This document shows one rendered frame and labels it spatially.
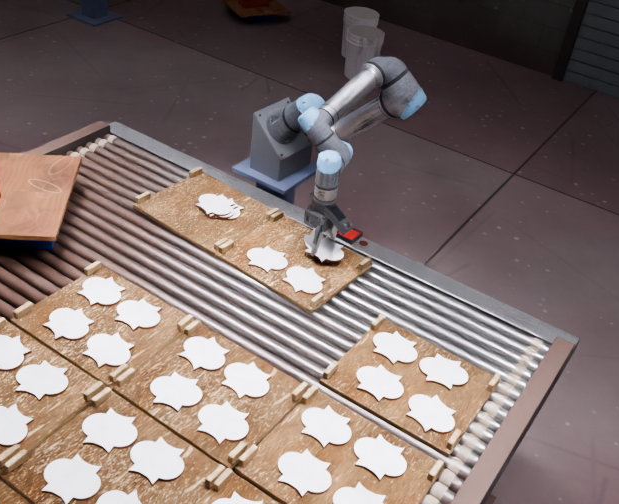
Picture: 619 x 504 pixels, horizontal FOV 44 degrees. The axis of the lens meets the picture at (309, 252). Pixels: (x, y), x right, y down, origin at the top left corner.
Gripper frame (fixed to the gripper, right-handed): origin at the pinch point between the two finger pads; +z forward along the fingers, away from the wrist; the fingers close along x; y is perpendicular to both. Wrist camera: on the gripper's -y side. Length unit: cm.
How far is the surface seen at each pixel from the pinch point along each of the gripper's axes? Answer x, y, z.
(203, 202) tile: 9.0, 48.5, -0.4
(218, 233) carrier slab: 16.3, 33.9, 2.5
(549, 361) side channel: -6, -81, 4
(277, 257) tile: 12.9, 9.9, 2.2
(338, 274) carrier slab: 4.5, -9.8, 3.4
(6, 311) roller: 89, 52, 4
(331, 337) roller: 28.8, -25.3, 5.8
